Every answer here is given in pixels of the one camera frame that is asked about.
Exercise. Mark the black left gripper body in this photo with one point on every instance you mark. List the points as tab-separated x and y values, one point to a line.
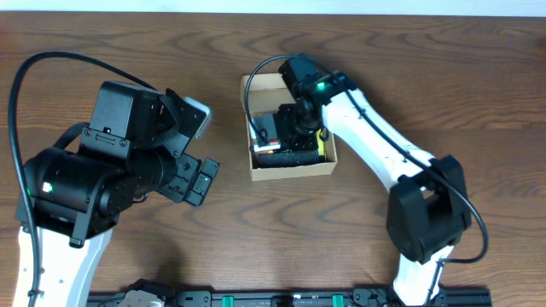
175	183

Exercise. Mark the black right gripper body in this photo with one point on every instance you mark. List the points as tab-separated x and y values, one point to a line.
303	136

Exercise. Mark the yellow highlighter pen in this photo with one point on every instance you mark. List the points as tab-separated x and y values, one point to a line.
320	148

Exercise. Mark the white marker black cap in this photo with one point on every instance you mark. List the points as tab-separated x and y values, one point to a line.
266	148

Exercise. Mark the brown cardboard box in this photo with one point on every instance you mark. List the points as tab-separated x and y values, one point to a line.
267	92

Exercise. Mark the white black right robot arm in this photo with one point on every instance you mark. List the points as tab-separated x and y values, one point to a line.
428	208

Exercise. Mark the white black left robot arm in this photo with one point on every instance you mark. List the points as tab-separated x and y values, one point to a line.
76	203

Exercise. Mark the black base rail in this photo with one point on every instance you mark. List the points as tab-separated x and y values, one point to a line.
148	293

